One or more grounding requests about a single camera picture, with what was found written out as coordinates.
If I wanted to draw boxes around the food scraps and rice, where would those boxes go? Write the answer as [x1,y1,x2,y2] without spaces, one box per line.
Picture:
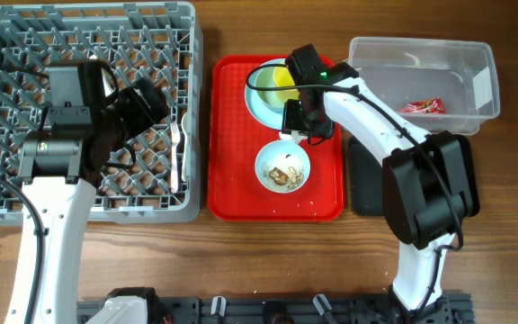
[263,166,305,191]

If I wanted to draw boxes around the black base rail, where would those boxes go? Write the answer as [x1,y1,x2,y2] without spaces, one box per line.
[76,292,476,324]

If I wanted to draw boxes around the white plastic spoon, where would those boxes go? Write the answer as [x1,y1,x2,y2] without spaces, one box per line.
[181,112,189,183]

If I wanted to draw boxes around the yellow cup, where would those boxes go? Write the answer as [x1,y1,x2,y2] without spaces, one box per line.
[272,66,299,103]

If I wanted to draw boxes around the black plastic tray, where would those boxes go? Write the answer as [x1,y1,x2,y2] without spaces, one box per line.
[348,134,480,216]

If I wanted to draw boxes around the clear plastic bin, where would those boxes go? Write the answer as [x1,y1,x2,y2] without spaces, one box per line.
[347,37,501,135]

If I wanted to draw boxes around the white plastic fork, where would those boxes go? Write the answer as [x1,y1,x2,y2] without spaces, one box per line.
[170,121,181,194]

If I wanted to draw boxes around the small light blue bowl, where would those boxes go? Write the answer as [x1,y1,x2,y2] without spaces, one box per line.
[255,140,311,194]

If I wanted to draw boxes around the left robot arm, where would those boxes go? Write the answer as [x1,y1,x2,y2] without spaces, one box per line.
[5,59,170,323]

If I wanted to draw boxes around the green bowl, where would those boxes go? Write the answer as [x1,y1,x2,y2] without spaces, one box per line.
[255,67,288,113]

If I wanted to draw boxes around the red plastic tray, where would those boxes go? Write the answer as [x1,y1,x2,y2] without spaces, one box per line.
[207,55,345,222]

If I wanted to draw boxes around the white napkin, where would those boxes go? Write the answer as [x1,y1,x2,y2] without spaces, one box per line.
[279,130,308,144]

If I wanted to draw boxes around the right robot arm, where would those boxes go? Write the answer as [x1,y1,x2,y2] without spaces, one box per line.
[281,44,480,322]

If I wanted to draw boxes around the grey dishwasher rack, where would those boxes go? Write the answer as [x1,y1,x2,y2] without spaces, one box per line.
[0,2,203,226]

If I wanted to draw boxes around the red snack wrapper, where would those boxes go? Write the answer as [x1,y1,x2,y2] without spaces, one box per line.
[399,97,446,114]

